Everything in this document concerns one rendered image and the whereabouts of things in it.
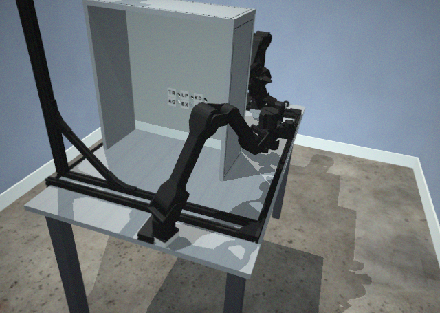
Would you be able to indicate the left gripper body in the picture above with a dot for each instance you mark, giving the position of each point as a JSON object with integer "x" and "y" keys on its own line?
{"x": 256, "y": 86}

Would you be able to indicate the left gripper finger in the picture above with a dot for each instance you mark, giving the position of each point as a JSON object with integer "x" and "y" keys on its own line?
{"x": 266, "y": 98}
{"x": 259, "y": 76}

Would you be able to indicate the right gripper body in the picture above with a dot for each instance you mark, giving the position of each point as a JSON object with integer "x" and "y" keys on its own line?
{"x": 280, "y": 106}

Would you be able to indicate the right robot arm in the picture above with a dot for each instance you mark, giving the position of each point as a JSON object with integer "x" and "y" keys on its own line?
{"x": 204, "y": 121}

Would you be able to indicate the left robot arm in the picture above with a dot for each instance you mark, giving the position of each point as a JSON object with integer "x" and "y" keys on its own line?
{"x": 261, "y": 41}

